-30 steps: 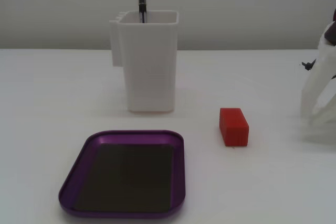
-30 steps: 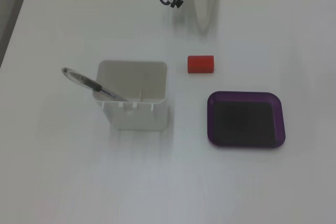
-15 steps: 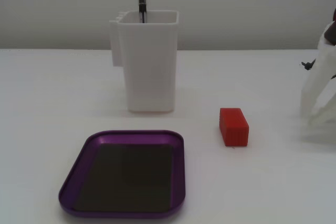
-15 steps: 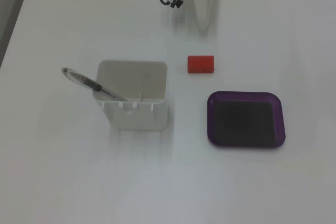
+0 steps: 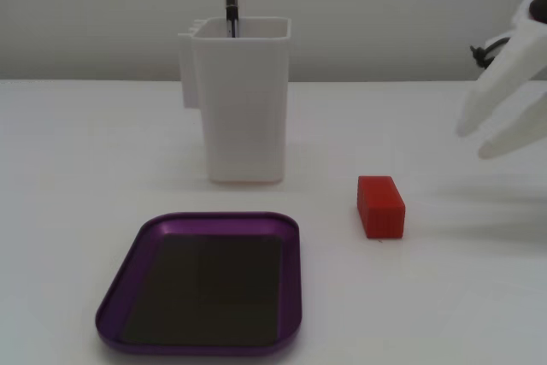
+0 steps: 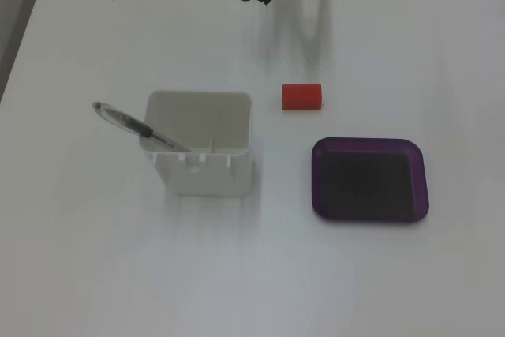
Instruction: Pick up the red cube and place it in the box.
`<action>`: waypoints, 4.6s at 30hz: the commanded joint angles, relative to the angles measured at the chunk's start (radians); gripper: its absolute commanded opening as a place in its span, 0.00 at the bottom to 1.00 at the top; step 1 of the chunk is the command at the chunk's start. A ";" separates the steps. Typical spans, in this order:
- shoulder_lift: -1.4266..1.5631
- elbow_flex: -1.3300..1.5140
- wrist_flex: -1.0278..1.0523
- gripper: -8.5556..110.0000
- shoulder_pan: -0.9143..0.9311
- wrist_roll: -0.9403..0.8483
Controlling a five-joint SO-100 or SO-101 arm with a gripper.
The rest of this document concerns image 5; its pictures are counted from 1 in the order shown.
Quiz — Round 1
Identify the purple metal tray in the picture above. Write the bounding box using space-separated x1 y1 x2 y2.
94 211 303 357

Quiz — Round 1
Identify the white plastic container box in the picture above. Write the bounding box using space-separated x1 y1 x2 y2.
177 16 293 185

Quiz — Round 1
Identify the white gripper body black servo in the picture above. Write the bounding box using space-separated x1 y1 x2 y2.
510 0 547 37

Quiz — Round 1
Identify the black cable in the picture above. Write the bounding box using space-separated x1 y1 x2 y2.
469 35 512 70

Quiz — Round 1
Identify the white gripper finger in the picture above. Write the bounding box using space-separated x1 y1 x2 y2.
477 70 547 160
456 25 547 138

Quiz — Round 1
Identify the red rectangular cube block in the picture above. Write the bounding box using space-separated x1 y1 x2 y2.
356 175 406 239

